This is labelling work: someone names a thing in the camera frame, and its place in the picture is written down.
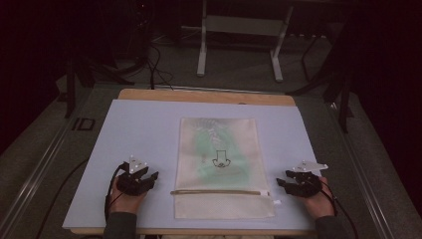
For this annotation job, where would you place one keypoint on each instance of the light blue mat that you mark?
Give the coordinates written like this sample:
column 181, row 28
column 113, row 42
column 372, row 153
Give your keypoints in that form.
column 139, row 132

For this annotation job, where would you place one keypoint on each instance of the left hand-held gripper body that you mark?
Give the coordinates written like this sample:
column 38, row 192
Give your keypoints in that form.
column 132, row 184

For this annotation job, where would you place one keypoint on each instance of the clear plastic zip bag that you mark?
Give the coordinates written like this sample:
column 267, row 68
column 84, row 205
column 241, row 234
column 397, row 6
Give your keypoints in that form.
column 225, row 209

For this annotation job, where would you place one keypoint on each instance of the person's right hand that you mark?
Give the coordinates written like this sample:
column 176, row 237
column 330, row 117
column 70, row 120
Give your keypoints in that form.
column 316, row 204

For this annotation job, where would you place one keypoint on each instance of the person's left hand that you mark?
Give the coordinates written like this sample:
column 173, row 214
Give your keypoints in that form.
column 126, row 202

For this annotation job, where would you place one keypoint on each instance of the black stand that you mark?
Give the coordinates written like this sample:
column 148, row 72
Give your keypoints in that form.
column 84, row 71
column 341, row 83

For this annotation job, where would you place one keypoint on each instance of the white metal stand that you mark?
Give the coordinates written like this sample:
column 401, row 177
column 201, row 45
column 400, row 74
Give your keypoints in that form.
column 244, row 26

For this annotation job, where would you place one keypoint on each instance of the green garment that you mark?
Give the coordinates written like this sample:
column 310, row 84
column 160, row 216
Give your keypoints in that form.
column 207, row 146

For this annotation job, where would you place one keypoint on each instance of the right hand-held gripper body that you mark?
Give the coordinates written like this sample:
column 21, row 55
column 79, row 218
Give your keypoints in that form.
column 307, row 186

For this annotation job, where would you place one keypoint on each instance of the metal floor rail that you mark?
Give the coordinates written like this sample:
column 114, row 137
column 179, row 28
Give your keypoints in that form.
column 33, row 186
column 365, row 179

